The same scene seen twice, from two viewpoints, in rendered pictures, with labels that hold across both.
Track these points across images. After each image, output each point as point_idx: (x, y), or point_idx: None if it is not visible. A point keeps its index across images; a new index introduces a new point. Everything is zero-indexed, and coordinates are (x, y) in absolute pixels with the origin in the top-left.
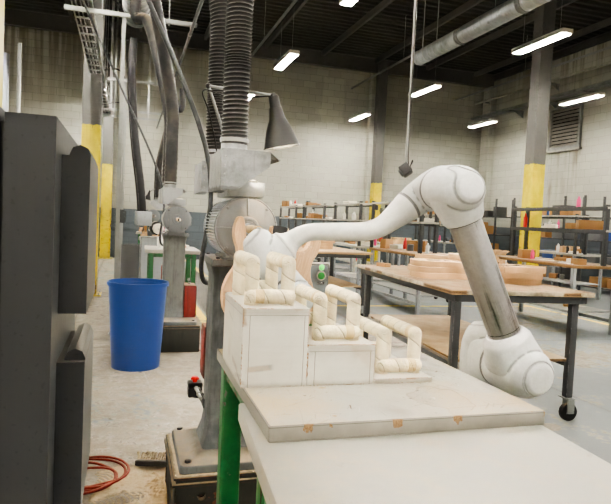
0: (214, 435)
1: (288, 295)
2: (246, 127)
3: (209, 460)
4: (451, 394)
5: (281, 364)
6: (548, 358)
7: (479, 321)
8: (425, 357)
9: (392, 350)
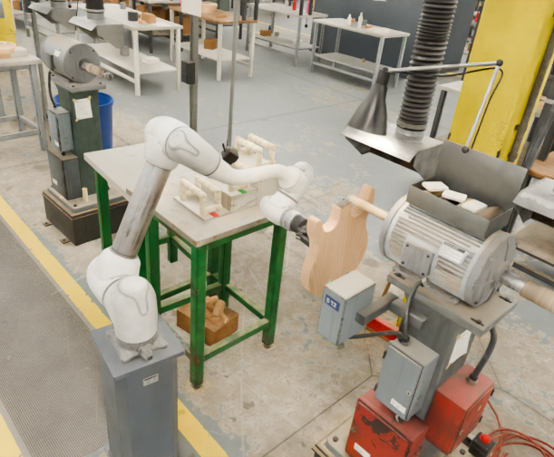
0: None
1: None
2: (400, 107)
3: None
4: (163, 191)
5: None
6: (91, 262)
7: (139, 286)
8: (180, 225)
9: (202, 230)
